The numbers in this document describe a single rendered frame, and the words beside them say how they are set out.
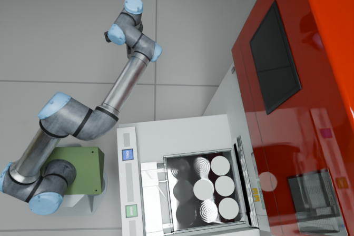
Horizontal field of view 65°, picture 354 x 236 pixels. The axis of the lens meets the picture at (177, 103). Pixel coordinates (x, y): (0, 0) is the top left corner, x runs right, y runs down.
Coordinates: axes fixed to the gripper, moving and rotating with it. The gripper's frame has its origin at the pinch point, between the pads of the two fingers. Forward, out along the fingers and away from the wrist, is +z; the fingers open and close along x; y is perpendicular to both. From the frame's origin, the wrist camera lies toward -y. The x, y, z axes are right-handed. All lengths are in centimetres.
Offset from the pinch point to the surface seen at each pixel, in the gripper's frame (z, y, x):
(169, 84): 106, 50, 10
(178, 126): 22, 21, -43
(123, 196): 10, -19, -70
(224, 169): 10, 34, -73
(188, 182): 12, 14, -73
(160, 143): 23, 9, -49
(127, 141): 11.8, -9.8, -45.4
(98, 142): 112, -23, -24
